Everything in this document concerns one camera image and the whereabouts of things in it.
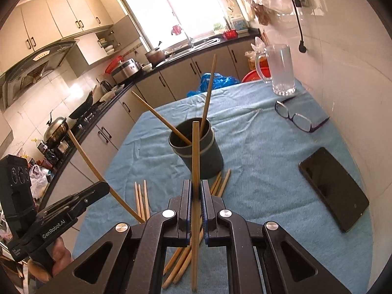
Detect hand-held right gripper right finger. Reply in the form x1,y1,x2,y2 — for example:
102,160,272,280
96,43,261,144
200,179,353,294

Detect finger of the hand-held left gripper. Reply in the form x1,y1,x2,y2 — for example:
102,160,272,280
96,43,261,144
37,181,110,219

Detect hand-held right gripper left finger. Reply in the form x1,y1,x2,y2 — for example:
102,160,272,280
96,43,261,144
37,179,193,294

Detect dark grey utensil holder cup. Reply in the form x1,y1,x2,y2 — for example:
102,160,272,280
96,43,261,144
168,118,224,180

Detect person's left hand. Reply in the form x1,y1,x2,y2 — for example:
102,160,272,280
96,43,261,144
28,235,73,282

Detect white plastic bag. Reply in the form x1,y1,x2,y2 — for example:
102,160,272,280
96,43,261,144
29,164,49,199

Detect condiment bottles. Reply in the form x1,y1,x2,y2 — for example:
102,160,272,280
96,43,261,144
31,138,71,169

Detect steel kettle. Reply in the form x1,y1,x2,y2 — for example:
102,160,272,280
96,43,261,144
43,110,68,143

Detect blue towel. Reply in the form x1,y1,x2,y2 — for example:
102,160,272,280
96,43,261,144
72,80,372,294

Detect black wok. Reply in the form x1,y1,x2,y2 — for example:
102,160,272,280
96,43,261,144
68,90,94,119

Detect blue plastic bag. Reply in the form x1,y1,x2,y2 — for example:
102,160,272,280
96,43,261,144
187,73,241,98

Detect silver rice cooker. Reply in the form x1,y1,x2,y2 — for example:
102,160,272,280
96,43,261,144
110,58,142,84

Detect beige base cabinets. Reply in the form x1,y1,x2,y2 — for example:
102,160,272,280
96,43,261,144
40,37,261,252

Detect purple-framed eyeglasses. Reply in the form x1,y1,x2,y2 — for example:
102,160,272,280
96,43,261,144
274,96,331,134

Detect range hood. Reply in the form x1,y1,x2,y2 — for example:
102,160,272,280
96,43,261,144
0,41,77,111

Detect red plastic strainer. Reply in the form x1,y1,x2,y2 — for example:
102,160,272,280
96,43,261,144
105,56,124,74

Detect black smartphone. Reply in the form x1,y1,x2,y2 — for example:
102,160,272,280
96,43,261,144
298,147,370,233

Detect red plastic basket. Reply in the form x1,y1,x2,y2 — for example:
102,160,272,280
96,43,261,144
242,69,271,83

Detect stack of dishes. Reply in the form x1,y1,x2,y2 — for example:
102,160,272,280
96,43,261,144
98,37,114,55

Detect brown cooking pot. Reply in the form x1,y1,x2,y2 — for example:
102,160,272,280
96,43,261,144
145,41,167,68

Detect clear plastic food bag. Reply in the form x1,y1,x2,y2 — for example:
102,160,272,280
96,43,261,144
244,37,270,71

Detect clear glass mug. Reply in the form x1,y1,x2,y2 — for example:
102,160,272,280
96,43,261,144
255,44,297,96

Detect steel faucet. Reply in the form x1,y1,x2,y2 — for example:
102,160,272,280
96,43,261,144
184,27,195,48

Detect blue and white box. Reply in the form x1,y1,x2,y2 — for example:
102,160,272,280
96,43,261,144
231,15,248,33

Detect kitchen window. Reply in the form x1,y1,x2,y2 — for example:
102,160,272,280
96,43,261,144
109,0,233,52

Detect beige wall cabinets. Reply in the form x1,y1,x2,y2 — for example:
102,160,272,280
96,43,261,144
0,0,141,74

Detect black cable with plug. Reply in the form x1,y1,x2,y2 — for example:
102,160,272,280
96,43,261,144
277,0,307,53

